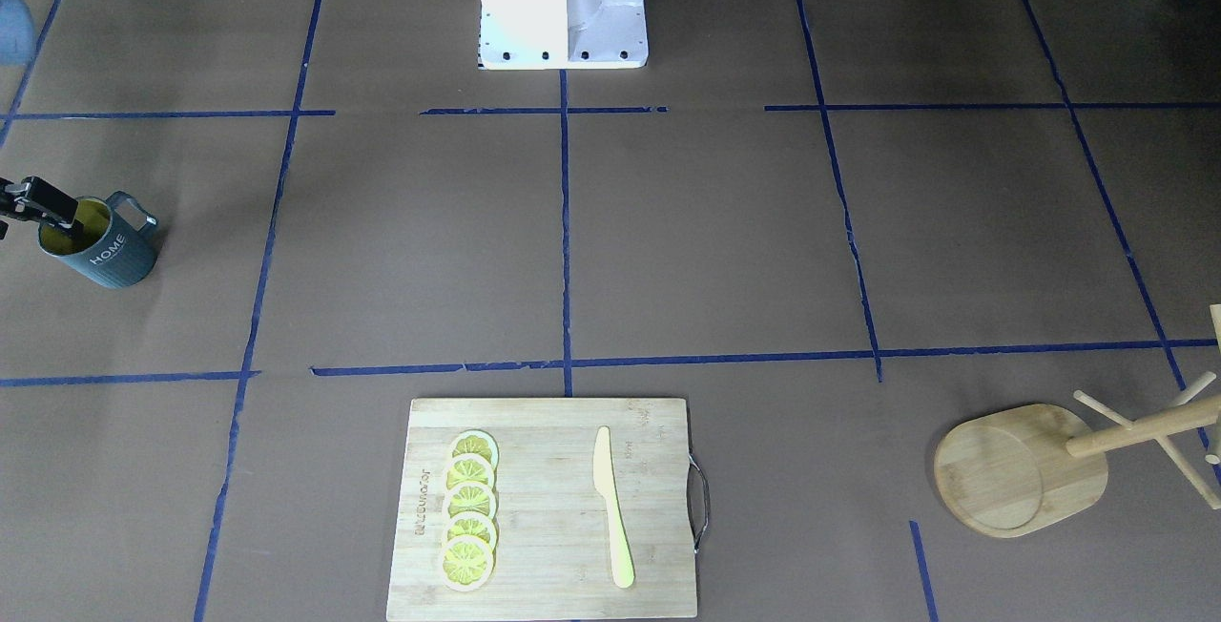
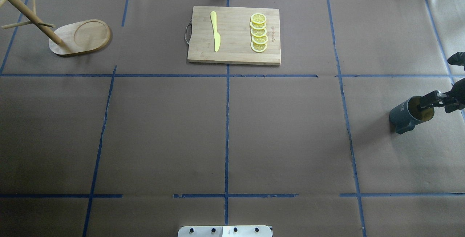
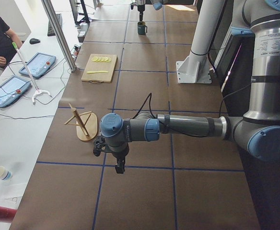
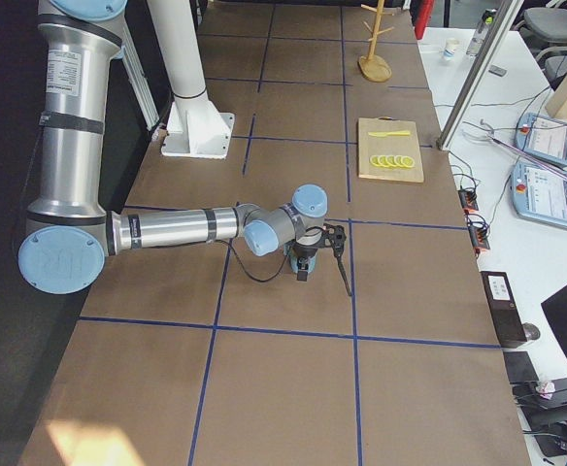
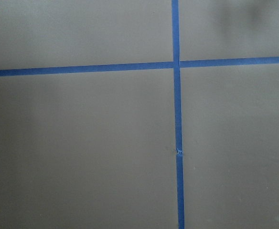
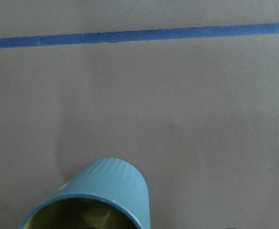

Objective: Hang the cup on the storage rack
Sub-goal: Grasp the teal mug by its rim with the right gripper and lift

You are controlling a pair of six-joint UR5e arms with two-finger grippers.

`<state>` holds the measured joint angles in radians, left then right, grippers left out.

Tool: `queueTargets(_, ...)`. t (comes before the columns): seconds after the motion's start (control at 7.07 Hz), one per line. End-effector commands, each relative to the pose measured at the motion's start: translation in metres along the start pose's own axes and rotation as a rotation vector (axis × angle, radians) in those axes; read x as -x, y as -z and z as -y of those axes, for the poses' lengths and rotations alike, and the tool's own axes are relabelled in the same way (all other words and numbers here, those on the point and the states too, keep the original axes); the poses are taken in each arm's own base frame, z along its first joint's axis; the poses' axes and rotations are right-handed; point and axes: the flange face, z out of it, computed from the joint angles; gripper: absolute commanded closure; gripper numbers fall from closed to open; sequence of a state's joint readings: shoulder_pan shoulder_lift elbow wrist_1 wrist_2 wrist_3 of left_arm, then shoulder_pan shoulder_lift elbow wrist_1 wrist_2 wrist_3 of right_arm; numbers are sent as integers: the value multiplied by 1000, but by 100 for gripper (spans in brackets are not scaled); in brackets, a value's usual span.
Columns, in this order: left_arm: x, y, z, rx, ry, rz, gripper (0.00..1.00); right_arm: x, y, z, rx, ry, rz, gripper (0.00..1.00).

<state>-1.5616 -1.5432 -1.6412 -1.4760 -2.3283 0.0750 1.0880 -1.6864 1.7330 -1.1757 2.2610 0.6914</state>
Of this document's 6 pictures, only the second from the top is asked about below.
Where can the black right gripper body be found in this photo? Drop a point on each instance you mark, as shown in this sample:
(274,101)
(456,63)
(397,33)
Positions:
(458,94)

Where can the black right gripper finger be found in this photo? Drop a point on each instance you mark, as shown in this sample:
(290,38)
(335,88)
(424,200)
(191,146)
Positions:
(453,107)
(433,99)

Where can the dark blue HOME mug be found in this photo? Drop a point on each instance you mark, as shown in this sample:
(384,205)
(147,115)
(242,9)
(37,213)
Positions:
(407,115)

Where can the wooden cup storage rack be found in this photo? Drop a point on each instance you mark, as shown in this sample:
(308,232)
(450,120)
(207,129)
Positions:
(69,40)

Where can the lemon slice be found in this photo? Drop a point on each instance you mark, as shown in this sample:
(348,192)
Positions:
(259,40)
(258,32)
(258,18)
(259,48)
(255,26)

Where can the bamboo cutting board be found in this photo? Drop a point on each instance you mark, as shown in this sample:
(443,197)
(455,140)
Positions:
(234,28)

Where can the yellow plastic knife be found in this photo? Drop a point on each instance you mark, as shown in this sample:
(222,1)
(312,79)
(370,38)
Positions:
(217,36)

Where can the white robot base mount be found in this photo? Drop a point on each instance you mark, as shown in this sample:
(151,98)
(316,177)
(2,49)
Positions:
(226,231)

